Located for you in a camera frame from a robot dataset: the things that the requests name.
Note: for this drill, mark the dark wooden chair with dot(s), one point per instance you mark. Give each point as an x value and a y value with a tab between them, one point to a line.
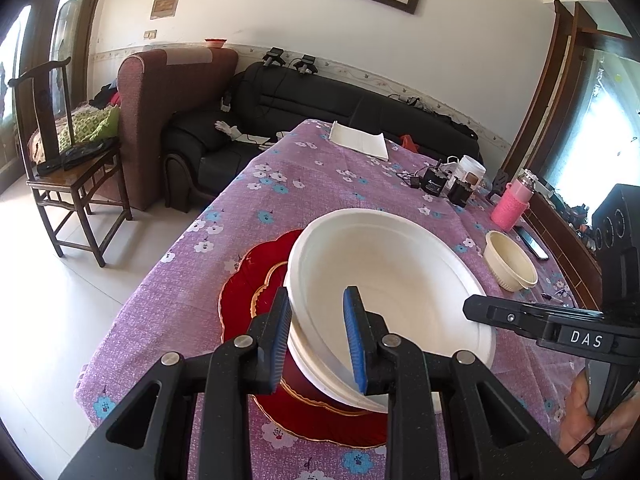
47	110

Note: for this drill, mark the red plate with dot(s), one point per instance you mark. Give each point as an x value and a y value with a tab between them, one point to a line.
250	280

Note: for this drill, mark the green cloth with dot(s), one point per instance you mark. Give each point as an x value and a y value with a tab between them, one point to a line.
92	125

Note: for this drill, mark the white bowl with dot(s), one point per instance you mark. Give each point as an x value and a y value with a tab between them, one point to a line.
390	270
320	375

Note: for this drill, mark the small wall plaque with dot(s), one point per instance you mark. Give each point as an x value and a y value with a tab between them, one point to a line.
166	4

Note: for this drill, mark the black bag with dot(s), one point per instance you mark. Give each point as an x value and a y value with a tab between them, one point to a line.
80	154

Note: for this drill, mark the white glove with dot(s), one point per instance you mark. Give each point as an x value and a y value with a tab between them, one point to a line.
227	129

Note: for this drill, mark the wooden door frame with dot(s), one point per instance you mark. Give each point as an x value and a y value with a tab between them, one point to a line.
555	85

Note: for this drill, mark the small black adapter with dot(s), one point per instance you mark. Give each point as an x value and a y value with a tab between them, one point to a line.
415	182

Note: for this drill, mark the wooden sideboard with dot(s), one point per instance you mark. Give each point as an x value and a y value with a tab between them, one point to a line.
565	255

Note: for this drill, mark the black leather sofa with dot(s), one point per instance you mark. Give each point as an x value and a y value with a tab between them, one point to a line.
310	100

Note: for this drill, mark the white jar with lid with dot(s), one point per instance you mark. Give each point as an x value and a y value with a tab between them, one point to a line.
472	164

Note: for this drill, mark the pink knitted bottle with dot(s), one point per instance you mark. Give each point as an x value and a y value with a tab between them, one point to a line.
507	207

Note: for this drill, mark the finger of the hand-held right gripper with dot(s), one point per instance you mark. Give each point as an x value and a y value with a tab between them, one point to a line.
500	312

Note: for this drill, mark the black device on sofa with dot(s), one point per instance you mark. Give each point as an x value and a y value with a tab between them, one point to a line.
305	64
274	56

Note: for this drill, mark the cream ribbed bowl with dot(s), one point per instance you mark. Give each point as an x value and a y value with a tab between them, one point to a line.
505	255

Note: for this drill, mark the white folded cloth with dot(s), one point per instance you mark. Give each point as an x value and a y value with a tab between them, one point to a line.
360	141

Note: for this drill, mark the black jar right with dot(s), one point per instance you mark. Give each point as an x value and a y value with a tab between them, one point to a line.
459	193

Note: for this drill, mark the person's right hand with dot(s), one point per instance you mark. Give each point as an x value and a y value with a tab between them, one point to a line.
575	420

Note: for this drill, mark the red plastic bag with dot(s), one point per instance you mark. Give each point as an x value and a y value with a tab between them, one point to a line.
407	143

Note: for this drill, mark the black smartphone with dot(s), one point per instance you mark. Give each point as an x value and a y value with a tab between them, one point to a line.
532	243

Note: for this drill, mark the purple floral tablecloth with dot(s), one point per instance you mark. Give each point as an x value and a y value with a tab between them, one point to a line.
200	260

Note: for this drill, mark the maroon armchair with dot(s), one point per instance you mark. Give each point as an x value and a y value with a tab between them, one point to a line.
150	110

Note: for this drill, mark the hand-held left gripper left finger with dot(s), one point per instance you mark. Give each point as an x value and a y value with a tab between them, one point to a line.
280	340

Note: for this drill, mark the wooden glazed door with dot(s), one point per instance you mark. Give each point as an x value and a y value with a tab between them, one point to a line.
30	60

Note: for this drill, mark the black battery box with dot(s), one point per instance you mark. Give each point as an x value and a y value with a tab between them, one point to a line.
434	182

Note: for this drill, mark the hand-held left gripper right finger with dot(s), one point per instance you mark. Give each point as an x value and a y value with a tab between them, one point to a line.
356	345

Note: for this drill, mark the small red dish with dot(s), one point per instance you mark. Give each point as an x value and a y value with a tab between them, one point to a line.
216	41

